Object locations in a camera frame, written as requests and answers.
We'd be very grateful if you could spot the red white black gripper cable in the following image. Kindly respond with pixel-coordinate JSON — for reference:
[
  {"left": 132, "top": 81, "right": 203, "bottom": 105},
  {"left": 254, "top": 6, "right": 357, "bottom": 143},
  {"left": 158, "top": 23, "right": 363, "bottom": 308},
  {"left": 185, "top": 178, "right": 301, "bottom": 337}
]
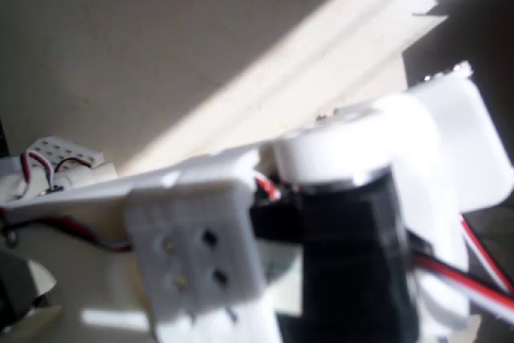
[{"left": 409, "top": 214, "right": 514, "bottom": 316}]

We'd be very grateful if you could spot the red white black forearm cable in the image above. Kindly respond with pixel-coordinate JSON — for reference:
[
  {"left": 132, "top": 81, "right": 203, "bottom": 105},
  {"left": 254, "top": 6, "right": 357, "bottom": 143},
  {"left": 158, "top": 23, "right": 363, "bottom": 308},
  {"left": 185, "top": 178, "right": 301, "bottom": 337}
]
[{"left": 0, "top": 206, "right": 134, "bottom": 255}]

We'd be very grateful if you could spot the white perforated base plate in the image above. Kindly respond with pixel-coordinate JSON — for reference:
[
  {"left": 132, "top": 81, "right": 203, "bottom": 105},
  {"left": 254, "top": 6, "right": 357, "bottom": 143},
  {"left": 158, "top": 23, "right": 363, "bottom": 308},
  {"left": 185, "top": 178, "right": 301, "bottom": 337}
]
[{"left": 25, "top": 137, "right": 104, "bottom": 172}]

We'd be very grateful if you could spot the red white black base cable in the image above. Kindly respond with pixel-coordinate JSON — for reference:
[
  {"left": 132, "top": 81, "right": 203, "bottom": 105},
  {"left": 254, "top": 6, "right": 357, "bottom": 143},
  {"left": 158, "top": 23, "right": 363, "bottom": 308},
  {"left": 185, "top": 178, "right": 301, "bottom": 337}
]
[{"left": 18, "top": 149, "right": 94, "bottom": 196}]

